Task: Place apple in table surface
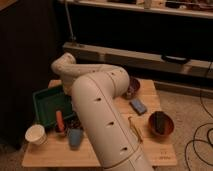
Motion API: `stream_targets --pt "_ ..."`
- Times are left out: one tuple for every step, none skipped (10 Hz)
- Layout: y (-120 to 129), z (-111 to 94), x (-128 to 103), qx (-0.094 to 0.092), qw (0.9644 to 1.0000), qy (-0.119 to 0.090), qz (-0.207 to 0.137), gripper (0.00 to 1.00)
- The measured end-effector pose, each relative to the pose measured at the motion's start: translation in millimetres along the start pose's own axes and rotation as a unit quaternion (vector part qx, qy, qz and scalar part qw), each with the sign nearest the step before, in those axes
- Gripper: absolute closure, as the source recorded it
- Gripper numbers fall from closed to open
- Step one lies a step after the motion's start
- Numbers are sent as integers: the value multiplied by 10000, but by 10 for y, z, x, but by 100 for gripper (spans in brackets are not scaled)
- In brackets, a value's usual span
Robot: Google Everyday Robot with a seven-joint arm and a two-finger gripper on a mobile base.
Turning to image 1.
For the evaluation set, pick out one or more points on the blue sponge block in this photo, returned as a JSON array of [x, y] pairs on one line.
[[138, 106]]

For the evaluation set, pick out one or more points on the black handle on rail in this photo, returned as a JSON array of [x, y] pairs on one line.
[[175, 59]]

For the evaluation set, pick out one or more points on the yellow tongs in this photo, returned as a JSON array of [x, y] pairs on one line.
[[135, 130]]

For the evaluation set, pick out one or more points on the green plastic tray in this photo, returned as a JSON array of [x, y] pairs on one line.
[[48, 101]]

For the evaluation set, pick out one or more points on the blue plastic cup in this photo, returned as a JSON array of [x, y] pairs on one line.
[[75, 137]]

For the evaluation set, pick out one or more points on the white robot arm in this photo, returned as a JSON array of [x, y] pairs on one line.
[[93, 88]]

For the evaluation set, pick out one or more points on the dark grape bunch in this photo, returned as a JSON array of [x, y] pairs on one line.
[[74, 124]]

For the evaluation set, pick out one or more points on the grey metal shelf rail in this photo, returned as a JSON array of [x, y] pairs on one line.
[[138, 60]]

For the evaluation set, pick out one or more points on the brown wooden bowl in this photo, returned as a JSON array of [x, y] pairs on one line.
[[160, 124]]

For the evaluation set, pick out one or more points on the white paper cup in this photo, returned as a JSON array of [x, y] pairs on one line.
[[36, 134]]

